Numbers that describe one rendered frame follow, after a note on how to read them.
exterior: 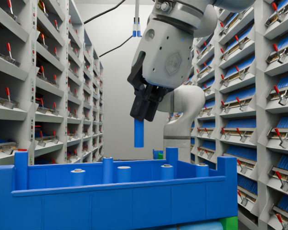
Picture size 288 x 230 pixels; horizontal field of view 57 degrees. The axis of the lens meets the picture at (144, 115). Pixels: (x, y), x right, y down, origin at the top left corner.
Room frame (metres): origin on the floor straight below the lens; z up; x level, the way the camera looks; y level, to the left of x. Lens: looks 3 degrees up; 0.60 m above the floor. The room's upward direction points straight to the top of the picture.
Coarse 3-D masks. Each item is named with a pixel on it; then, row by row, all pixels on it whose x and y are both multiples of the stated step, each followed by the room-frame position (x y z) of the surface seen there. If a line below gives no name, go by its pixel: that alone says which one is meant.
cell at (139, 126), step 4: (136, 120) 0.49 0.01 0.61; (136, 124) 0.49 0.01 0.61; (140, 124) 0.49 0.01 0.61; (136, 128) 0.49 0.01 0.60; (140, 128) 0.49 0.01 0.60; (136, 132) 0.49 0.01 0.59; (140, 132) 0.49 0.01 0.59; (136, 136) 0.49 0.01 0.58; (140, 136) 0.49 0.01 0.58; (136, 140) 0.49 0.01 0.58; (140, 140) 0.49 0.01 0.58; (136, 144) 0.49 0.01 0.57; (140, 144) 0.49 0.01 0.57
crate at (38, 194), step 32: (160, 160) 0.54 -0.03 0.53; (224, 160) 0.36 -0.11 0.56; (0, 192) 0.27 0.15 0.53; (32, 192) 0.28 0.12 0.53; (64, 192) 0.29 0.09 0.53; (96, 192) 0.31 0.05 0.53; (128, 192) 0.32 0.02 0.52; (160, 192) 0.33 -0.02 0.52; (192, 192) 0.35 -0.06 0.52; (224, 192) 0.36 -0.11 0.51; (0, 224) 0.27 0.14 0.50; (32, 224) 0.28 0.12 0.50; (64, 224) 0.29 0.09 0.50; (96, 224) 0.31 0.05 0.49; (128, 224) 0.32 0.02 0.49; (160, 224) 0.33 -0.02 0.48
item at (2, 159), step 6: (0, 132) 1.28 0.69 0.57; (6, 132) 1.28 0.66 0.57; (0, 138) 1.28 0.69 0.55; (6, 138) 1.28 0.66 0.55; (12, 138) 1.28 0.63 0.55; (18, 138) 1.29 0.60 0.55; (18, 144) 1.29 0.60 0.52; (24, 144) 1.29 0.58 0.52; (30, 144) 1.29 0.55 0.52; (0, 156) 1.05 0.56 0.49; (6, 156) 1.08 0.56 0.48; (12, 156) 1.13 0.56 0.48; (0, 162) 1.05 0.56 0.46; (6, 162) 1.10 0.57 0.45; (12, 162) 1.17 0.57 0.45
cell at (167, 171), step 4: (164, 164) 0.37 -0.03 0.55; (168, 164) 0.37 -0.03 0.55; (160, 168) 0.37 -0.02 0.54; (164, 168) 0.37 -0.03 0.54; (168, 168) 0.36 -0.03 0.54; (172, 168) 0.37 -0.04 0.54; (160, 172) 0.37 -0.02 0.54; (164, 172) 0.37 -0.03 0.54; (168, 172) 0.36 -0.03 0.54; (172, 172) 0.37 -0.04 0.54; (160, 176) 0.37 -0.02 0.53; (164, 176) 0.37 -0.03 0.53; (168, 176) 0.36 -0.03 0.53; (172, 176) 0.37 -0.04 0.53
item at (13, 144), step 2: (6, 142) 1.20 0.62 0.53; (8, 142) 1.21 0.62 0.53; (10, 142) 1.23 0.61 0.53; (12, 142) 1.24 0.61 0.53; (14, 142) 1.26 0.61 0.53; (0, 144) 1.13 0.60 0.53; (2, 144) 1.14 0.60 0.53; (4, 144) 1.15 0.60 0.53; (6, 144) 1.17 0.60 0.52; (8, 144) 1.18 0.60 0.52; (10, 144) 1.20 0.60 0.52; (12, 144) 1.23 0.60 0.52; (14, 144) 1.25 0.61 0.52; (0, 146) 1.12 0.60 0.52; (12, 146) 1.22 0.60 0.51; (14, 146) 1.24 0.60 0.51; (0, 148) 1.13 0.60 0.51; (12, 148) 1.20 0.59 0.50; (14, 148) 1.22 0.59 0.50; (0, 150) 1.10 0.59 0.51; (2, 150) 1.11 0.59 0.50
